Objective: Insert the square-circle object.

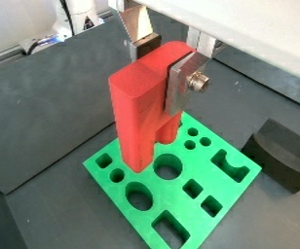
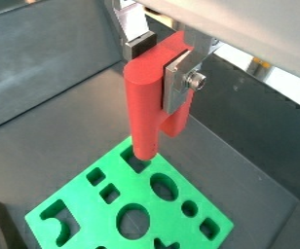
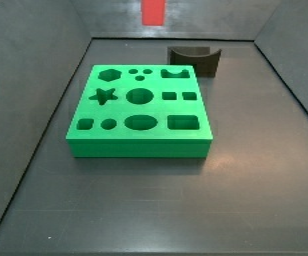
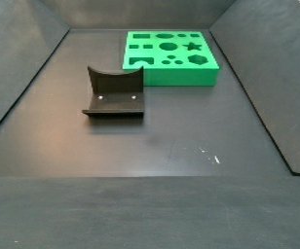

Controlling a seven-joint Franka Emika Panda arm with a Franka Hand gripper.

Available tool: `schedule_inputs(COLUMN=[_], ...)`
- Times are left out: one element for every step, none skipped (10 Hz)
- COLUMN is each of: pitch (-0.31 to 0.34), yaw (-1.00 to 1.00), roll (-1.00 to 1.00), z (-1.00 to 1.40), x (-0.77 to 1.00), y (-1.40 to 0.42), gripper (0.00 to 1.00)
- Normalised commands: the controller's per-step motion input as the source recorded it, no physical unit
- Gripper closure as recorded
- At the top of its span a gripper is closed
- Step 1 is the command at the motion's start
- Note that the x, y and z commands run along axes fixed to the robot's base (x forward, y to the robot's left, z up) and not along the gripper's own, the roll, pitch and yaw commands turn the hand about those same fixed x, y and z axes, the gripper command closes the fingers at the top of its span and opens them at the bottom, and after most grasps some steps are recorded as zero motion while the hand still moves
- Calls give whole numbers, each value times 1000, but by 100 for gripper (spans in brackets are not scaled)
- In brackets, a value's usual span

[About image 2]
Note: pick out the green shape-sorting board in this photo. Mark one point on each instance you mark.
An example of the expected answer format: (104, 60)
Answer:
(129, 204)

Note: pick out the red square-circle peg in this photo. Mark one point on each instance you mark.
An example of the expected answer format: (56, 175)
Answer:
(144, 88)

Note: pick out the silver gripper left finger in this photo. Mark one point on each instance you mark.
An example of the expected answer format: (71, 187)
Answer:
(139, 37)

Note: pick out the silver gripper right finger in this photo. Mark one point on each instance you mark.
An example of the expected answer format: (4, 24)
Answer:
(183, 75)

